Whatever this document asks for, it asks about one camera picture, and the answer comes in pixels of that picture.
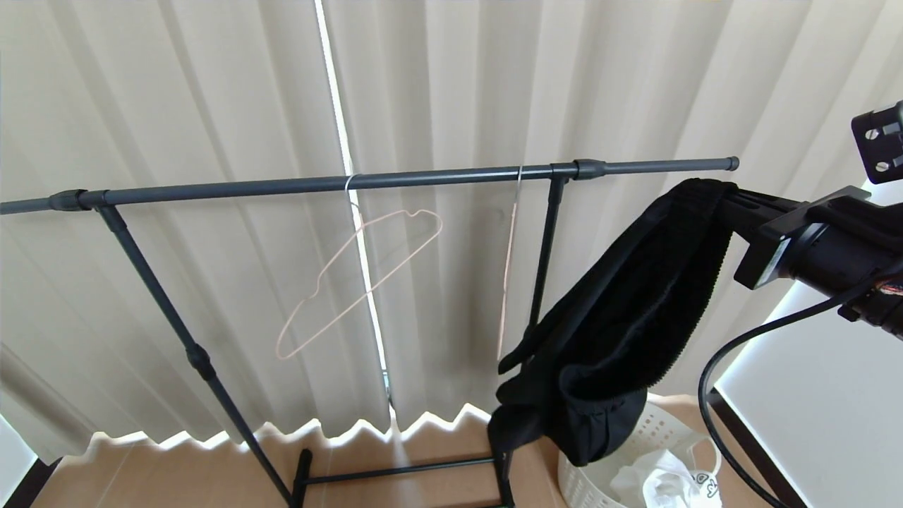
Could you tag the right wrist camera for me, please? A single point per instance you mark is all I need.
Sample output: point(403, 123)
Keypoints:
point(882, 141)

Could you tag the black shorts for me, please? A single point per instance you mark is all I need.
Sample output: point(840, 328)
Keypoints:
point(621, 317)

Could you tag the pink clothes hanger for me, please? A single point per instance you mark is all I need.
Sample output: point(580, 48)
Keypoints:
point(439, 220)
point(508, 268)

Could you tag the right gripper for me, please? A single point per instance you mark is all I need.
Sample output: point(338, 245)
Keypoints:
point(818, 247)

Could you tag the beige curtain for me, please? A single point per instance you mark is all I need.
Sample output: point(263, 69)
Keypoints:
point(211, 92)

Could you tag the white printed garment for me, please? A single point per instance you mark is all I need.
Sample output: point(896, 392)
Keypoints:
point(663, 487)

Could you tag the black clothes rack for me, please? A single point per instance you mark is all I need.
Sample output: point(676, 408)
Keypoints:
point(282, 185)

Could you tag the white laundry basket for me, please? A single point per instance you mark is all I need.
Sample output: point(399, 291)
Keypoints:
point(656, 430)

